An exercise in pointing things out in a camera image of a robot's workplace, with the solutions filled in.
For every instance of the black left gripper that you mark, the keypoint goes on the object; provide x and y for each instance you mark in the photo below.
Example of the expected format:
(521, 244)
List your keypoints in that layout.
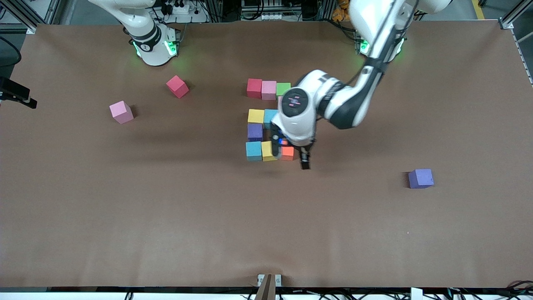
(305, 158)

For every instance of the orange foam block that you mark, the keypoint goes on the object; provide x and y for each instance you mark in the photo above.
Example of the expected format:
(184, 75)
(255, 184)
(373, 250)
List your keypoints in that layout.
(287, 153)

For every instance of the yellow foam block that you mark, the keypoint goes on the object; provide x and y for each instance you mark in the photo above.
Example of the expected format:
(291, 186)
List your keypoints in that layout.
(255, 116)
(267, 151)

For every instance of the cyan foam block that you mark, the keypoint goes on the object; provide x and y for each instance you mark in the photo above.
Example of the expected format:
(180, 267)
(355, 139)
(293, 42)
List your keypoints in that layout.
(270, 116)
(253, 150)

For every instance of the purple foam block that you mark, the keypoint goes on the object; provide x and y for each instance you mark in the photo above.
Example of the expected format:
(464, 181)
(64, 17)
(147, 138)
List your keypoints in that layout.
(255, 131)
(420, 178)

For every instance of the green foam block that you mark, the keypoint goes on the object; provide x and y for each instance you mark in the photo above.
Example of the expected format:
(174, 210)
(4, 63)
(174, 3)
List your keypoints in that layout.
(282, 88)

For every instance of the red foam block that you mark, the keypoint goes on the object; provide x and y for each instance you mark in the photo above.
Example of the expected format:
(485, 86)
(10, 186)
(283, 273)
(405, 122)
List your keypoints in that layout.
(254, 87)
(177, 85)

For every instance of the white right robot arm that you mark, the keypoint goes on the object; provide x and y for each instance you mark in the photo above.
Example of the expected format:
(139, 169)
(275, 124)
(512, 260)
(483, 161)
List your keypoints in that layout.
(152, 41)

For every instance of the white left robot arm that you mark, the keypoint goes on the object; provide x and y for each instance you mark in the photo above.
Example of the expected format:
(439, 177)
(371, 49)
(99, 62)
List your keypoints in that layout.
(295, 125)

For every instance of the small white power strip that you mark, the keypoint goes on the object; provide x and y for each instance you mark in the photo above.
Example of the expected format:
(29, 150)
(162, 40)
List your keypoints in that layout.
(274, 16)

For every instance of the bag of orange fruits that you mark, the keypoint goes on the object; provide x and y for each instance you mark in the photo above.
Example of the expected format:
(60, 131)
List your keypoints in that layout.
(339, 14)

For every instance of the dark equipment rack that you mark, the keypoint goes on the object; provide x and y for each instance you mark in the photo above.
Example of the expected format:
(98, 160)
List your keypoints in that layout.
(300, 6)

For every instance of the white paper tag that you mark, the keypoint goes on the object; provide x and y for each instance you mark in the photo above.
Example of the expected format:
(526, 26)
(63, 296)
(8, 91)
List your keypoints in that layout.
(416, 293)

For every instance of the large white power strip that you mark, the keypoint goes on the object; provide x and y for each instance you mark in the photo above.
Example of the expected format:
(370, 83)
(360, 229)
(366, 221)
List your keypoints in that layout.
(187, 17)

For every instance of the aluminium frame profile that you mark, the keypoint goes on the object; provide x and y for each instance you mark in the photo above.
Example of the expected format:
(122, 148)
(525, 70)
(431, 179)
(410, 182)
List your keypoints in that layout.
(31, 30)
(506, 24)

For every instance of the grey bracket with brown post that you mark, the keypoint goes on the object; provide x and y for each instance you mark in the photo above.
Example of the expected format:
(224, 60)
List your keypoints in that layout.
(268, 287)

